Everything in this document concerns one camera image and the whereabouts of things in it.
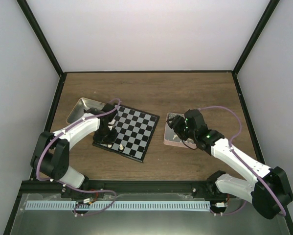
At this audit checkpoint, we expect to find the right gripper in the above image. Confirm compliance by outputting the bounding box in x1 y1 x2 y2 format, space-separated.
167 115 197 141

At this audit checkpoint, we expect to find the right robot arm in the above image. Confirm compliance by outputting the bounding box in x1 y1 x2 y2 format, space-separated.
166 109 293 219

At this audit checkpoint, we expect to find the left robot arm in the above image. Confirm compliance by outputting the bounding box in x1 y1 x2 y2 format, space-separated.
30 103 120 198

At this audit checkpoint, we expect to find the pink tin tray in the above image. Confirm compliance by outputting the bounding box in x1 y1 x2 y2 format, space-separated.
163 123 197 149

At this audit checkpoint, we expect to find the black and silver chessboard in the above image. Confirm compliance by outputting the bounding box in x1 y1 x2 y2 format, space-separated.
92 105 159 163

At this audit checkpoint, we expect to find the yellow tin tray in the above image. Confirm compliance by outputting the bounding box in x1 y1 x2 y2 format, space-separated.
66 97 105 124

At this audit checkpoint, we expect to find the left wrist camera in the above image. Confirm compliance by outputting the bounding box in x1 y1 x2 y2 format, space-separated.
108 119 116 130

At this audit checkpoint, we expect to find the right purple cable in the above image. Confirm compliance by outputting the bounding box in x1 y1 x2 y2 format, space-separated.
200 105 287 217

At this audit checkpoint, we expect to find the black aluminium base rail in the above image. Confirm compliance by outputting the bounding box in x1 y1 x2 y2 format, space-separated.
19 180 226 200

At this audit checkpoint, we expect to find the blue slotted cable duct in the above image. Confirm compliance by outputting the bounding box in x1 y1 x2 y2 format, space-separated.
25 200 210 212

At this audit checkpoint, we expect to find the right black frame post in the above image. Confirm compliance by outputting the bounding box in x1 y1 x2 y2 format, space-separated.
233 0 281 75

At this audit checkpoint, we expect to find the black frame post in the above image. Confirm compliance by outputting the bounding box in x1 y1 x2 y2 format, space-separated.
16 0 64 75
233 0 281 75

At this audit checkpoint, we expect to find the left black frame post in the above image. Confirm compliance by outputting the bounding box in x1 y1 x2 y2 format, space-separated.
16 0 64 75

